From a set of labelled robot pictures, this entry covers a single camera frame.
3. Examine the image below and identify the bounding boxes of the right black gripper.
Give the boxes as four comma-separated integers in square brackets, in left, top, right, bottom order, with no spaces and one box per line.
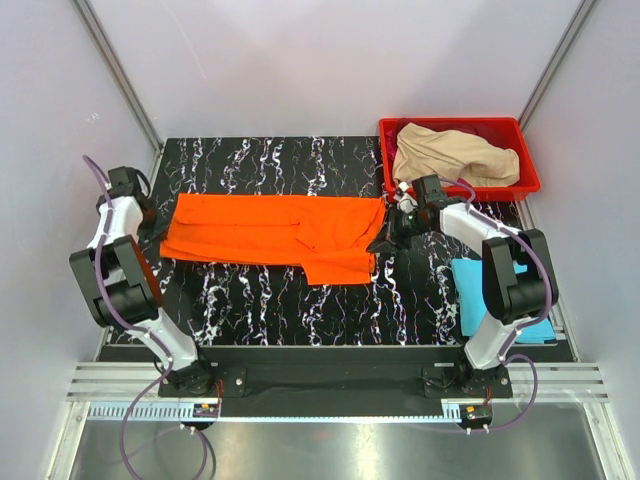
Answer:
[367,204,433,255]

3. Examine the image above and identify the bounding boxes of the orange t shirt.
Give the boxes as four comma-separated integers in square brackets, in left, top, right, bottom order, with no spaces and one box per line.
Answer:
[159,193,386,286]

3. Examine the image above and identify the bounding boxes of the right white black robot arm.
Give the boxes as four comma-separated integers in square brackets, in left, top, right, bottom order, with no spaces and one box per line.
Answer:
[367,175,559,397]

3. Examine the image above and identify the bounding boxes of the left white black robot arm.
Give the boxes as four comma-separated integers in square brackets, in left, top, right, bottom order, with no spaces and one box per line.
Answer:
[69,156,216,396]

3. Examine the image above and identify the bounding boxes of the beige t shirt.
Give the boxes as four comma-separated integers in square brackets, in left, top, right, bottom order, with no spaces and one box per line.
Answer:
[392,123,520,188]

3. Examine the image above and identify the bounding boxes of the folded light blue t shirt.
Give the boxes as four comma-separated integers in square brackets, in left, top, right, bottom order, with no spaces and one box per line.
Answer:
[451,258,556,345]

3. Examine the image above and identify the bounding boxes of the red plastic bin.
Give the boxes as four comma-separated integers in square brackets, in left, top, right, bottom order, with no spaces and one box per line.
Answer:
[378,117,540,202]

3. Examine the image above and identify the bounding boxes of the aluminium frame rail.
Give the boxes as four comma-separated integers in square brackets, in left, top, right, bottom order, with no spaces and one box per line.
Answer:
[68,362,609,403]

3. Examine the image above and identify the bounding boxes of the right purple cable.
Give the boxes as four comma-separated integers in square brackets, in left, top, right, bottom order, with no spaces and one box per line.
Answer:
[437,175,559,434]

